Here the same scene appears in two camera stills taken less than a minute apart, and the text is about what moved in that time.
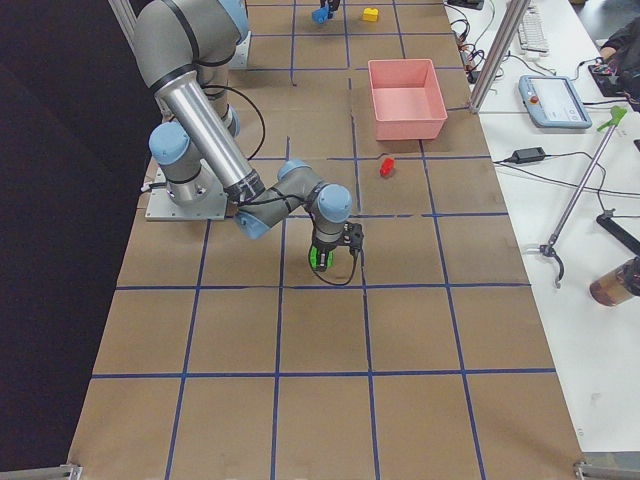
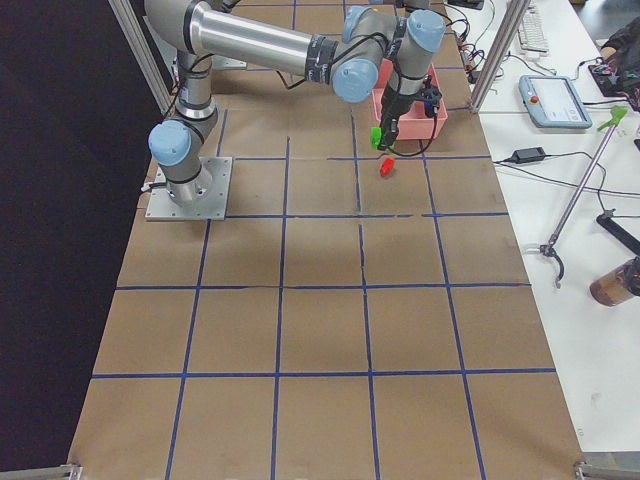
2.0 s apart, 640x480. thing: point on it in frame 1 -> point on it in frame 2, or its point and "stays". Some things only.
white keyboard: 532,35 stays
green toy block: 314,258 -> 375,136
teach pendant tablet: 552,102 stays
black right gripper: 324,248 -> 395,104
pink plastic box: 406,98 stays
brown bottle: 619,285 stays
